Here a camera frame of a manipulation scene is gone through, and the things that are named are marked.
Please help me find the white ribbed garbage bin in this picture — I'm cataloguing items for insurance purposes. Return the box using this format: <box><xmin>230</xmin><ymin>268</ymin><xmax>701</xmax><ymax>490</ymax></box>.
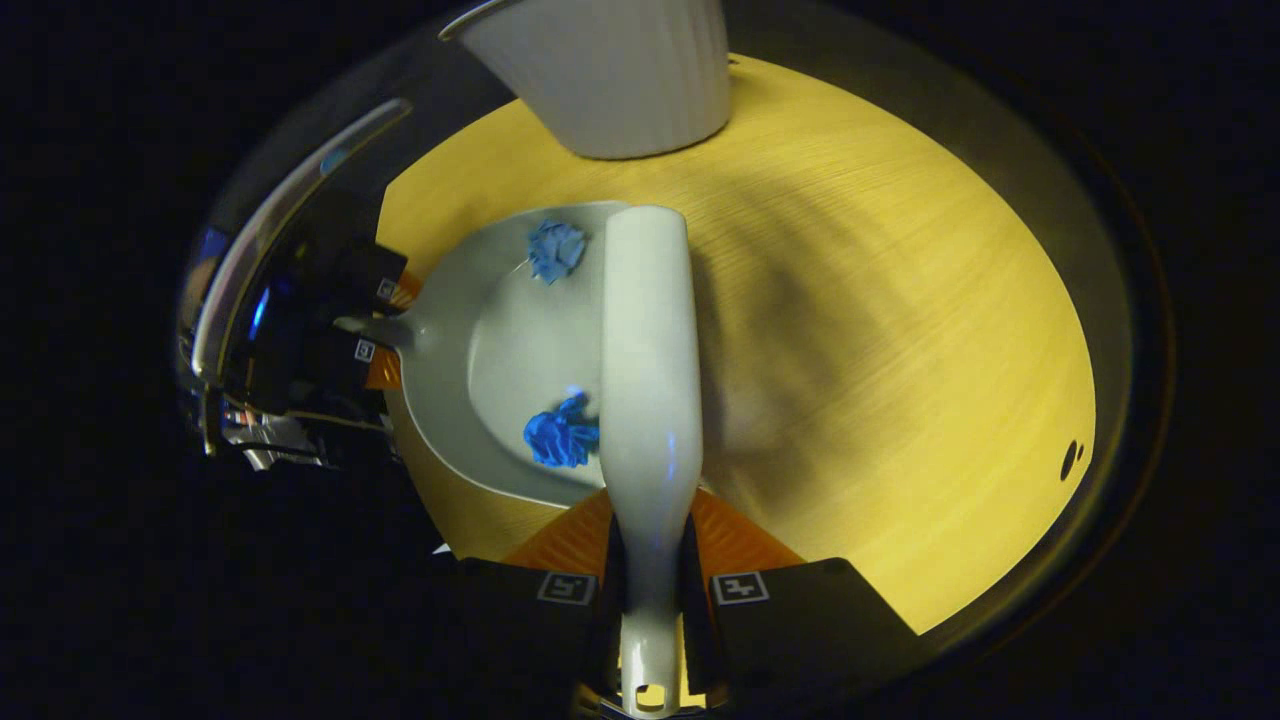
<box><xmin>440</xmin><ymin>0</ymin><xmax>733</xmax><ymax>161</ymax></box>

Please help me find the light blue paper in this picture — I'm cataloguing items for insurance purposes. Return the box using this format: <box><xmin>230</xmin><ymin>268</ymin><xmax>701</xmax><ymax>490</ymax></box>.
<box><xmin>527</xmin><ymin>219</ymin><xmax>589</xmax><ymax>286</ymax></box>

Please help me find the small grey broom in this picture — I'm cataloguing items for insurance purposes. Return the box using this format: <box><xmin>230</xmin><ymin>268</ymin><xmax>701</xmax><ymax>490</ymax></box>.
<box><xmin>598</xmin><ymin>205</ymin><xmax>704</xmax><ymax>719</ymax></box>

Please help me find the grey plastic dustpan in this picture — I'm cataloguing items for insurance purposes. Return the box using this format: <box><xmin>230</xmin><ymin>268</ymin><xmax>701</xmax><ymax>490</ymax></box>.
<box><xmin>335</xmin><ymin>200</ymin><xmax>631</xmax><ymax>509</ymax></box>

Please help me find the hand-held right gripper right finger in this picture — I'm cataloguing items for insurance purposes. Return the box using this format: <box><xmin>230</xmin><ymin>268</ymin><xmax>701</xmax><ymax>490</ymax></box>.
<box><xmin>683</xmin><ymin>488</ymin><xmax>926</xmax><ymax>716</ymax></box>

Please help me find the wooden desktop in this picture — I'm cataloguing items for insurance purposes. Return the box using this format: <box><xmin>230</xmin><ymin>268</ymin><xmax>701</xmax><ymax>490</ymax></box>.
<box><xmin>375</xmin><ymin>52</ymin><xmax>1098</xmax><ymax>636</ymax></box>

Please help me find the deep blue paper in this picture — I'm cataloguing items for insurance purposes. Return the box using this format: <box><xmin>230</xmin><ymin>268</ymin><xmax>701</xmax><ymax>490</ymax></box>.
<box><xmin>523</xmin><ymin>392</ymin><xmax>601</xmax><ymax>469</ymax></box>

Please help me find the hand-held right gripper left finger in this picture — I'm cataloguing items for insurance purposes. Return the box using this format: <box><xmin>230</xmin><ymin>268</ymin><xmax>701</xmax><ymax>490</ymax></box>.
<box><xmin>438</xmin><ymin>488</ymin><xmax>626</xmax><ymax>716</ymax></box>

